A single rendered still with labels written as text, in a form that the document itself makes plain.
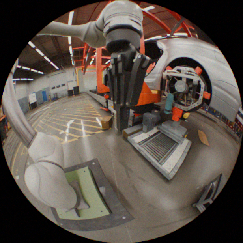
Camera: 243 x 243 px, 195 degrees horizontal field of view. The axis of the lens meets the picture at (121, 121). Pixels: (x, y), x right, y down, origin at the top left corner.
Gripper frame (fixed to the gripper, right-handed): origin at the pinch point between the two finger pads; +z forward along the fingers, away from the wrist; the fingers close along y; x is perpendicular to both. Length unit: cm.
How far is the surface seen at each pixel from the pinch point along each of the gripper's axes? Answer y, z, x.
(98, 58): -240, -107, 80
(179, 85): -3, -15, 79
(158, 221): 58, 70, -4
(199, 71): 18, -40, 91
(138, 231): 54, 70, -23
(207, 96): 32, -15, 90
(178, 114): 1, 21, 92
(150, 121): -28, 36, 68
